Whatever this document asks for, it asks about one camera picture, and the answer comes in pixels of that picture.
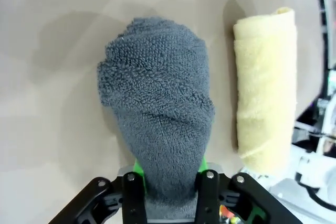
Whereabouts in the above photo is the yellow rolled towel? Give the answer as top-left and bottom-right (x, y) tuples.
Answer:
(232, 7), (298, 177)

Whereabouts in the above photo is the black braided cable sleeve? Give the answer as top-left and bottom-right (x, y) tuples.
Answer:
(316, 0), (332, 99)

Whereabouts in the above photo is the grey towel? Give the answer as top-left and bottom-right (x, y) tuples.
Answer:
(96, 17), (217, 216)

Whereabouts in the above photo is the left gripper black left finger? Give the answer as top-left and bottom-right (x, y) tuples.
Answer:
(49, 157), (147, 224)

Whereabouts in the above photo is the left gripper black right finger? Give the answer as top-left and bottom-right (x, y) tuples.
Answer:
(195, 155), (291, 224)

